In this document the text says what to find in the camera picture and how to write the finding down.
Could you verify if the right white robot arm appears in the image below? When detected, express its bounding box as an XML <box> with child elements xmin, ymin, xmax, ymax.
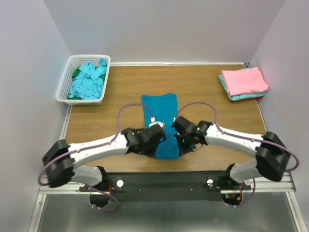
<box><xmin>172</xmin><ymin>116</ymin><xmax>291</xmax><ymax>189</ymax></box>

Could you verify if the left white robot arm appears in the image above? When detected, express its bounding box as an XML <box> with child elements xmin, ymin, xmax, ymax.
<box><xmin>42</xmin><ymin>122</ymin><xmax>166</xmax><ymax>191</ymax></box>

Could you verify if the mint folded t-shirt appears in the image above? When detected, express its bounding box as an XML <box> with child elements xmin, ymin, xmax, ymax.
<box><xmin>219</xmin><ymin>68</ymin><xmax>267</xmax><ymax>101</ymax></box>

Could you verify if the green t-shirt in basket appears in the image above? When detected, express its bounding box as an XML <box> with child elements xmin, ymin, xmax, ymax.
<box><xmin>67</xmin><ymin>66</ymin><xmax>106</xmax><ymax>100</ymax></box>

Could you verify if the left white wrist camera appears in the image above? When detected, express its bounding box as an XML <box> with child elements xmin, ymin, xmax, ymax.
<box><xmin>149</xmin><ymin>121</ymin><xmax>165</xmax><ymax>129</ymax></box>

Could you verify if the purple cable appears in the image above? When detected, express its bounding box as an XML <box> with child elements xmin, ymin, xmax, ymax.
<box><xmin>38</xmin><ymin>103</ymin><xmax>156</xmax><ymax>212</ymax></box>
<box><xmin>173</xmin><ymin>101</ymin><xmax>300</xmax><ymax>209</ymax></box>

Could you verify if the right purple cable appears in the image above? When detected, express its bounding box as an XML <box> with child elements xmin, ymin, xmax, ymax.
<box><xmin>173</xmin><ymin>101</ymin><xmax>300</xmax><ymax>209</ymax></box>

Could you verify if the white plastic laundry basket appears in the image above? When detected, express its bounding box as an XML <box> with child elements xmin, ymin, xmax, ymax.
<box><xmin>56</xmin><ymin>55</ymin><xmax>111</xmax><ymax>105</ymax></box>

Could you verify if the aluminium extrusion rail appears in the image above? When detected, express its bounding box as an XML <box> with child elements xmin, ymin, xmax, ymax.
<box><xmin>39</xmin><ymin>173</ymin><xmax>296</xmax><ymax>194</ymax></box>

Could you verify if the teal blue t-shirt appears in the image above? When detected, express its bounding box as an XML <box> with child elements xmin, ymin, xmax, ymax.
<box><xmin>141</xmin><ymin>93</ymin><xmax>180</xmax><ymax>160</ymax></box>

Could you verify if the pink folded t-shirt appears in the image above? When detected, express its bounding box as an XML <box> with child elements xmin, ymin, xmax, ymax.
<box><xmin>221</xmin><ymin>67</ymin><xmax>269</xmax><ymax>96</ymax></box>

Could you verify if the light blue crumpled t-shirt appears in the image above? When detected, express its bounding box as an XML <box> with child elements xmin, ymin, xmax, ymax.
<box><xmin>67</xmin><ymin>58</ymin><xmax>108</xmax><ymax>100</ymax></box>

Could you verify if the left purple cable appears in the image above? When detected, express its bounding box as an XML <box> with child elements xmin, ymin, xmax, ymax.
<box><xmin>38</xmin><ymin>103</ymin><xmax>156</xmax><ymax>212</ymax></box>

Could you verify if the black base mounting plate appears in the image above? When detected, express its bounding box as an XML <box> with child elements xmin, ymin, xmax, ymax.
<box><xmin>80</xmin><ymin>171</ymin><xmax>250</xmax><ymax>203</ymax></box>

